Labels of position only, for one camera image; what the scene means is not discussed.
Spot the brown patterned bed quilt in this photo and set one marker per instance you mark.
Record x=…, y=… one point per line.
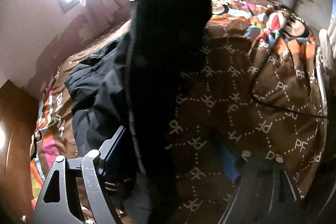
x=253, y=84

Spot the black padded jacket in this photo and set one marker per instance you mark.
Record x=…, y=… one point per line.
x=133, y=82

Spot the pink curtain left panel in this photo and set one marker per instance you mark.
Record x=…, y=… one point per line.
x=103, y=14

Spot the wooden headboard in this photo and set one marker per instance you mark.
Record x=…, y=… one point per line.
x=18, y=121

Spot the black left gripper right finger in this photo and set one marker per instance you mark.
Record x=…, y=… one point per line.
x=265, y=192

